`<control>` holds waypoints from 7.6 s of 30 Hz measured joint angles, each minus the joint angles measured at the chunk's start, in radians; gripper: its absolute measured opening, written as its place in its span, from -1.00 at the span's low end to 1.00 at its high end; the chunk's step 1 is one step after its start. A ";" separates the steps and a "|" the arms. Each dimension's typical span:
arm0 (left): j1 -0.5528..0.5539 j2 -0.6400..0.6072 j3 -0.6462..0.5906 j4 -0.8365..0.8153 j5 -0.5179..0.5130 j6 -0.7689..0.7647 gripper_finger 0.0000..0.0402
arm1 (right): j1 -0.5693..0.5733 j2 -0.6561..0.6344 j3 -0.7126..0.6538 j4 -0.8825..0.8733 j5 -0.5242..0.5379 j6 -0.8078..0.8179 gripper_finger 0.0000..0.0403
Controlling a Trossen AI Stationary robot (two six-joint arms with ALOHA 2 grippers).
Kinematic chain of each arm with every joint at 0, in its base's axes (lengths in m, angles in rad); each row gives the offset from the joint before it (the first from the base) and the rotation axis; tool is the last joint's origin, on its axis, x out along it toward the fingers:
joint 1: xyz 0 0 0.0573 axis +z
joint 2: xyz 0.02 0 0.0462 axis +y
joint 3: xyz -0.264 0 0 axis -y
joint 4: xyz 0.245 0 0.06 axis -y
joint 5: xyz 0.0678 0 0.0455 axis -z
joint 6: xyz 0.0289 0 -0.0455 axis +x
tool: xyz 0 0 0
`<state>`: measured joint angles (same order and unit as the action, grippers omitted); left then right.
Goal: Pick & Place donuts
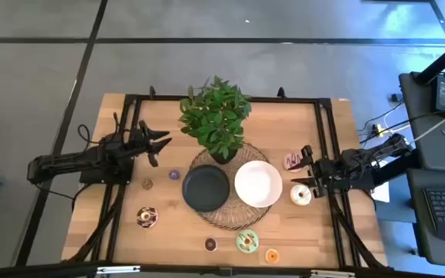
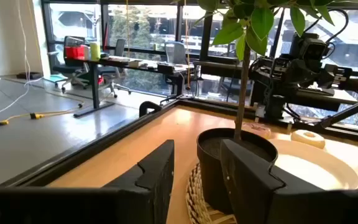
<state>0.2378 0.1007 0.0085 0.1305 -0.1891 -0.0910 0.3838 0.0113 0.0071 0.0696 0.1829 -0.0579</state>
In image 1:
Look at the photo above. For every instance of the mint green frosted donut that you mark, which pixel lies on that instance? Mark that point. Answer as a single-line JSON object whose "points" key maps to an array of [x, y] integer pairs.
{"points": [[241, 243]]}

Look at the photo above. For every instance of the black diagonal stand pole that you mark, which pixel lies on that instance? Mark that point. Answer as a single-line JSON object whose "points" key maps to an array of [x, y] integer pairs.
{"points": [[442, 60]]}

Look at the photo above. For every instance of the green plant in black pot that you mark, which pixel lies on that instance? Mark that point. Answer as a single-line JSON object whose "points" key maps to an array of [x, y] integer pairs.
{"points": [[215, 116]]}

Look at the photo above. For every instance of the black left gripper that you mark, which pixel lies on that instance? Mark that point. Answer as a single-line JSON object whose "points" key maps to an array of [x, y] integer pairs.
{"points": [[139, 143]]}

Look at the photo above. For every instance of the silver metal bracket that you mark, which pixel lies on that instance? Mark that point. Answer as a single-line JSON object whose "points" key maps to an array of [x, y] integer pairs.
{"points": [[118, 269], [332, 274]]}

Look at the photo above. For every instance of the black support bar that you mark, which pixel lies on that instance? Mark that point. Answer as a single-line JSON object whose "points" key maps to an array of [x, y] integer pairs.
{"points": [[396, 168]]}

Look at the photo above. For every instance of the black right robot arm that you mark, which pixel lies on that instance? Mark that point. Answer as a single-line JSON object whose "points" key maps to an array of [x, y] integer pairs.
{"points": [[361, 158]]}

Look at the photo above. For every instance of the white paper sheet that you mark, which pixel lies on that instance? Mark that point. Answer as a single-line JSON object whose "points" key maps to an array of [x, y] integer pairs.
{"points": [[382, 195]]}

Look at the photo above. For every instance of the black round plate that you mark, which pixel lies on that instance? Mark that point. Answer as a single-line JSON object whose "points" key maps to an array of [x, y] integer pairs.
{"points": [[206, 189]]}

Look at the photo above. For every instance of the mini donut with bluish frosting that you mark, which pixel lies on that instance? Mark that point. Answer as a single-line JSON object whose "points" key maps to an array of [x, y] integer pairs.
{"points": [[171, 174]]}

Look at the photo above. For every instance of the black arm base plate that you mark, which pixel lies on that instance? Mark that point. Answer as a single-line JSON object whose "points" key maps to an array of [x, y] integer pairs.
{"points": [[91, 178]]}

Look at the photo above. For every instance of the small black floor object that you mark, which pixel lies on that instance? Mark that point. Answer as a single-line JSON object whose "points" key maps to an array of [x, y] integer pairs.
{"points": [[395, 97]]}

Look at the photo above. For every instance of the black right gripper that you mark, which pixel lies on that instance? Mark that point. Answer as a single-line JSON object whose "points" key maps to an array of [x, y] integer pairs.
{"points": [[328, 173]]}

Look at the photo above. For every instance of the white round plate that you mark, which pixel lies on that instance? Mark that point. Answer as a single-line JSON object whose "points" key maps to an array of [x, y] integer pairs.
{"points": [[258, 184]]}

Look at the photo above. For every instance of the mini donut with brown sprinkles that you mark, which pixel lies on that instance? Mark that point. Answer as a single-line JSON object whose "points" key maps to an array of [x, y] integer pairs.
{"points": [[145, 184]]}

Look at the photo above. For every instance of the white donut with blue drizzle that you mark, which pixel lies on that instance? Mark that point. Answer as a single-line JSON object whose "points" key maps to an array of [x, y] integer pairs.
{"points": [[294, 197]]}

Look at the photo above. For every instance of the round woven straw placemat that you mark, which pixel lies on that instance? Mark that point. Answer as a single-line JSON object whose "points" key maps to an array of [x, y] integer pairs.
{"points": [[234, 218]]}

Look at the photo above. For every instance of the chocolate donut with pink drizzle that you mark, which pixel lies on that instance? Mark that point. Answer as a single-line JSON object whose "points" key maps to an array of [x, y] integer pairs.
{"points": [[141, 220]]}

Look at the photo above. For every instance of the mini donut with chocolate frosting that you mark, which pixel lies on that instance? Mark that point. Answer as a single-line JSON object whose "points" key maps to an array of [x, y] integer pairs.
{"points": [[207, 245]]}

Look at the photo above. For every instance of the mini donut with orange frosting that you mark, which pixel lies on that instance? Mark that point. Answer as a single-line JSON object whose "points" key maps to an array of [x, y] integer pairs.
{"points": [[268, 256]]}

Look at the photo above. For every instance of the grey side desk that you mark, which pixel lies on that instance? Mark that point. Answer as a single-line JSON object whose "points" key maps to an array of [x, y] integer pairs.
{"points": [[419, 231], [439, 154]]}

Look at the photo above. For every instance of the long black crossbeam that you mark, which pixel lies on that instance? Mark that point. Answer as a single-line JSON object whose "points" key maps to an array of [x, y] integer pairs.
{"points": [[33, 273]]}

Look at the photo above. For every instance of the pink donut with dark drizzle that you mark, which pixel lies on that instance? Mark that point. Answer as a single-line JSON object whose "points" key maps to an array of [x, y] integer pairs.
{"points": [[291, 158]]}

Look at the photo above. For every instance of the black aluminium table frame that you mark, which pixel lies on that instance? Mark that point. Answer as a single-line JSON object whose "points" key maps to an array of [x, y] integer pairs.
{"points": [[130, 99]]}

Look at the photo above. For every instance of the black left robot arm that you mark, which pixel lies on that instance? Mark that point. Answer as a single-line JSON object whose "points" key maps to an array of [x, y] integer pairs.
{"points": [[64, 160]]}

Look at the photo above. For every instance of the small grey clamp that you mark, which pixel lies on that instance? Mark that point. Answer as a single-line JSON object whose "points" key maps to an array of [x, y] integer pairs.
{"points": [[225, 271]]}

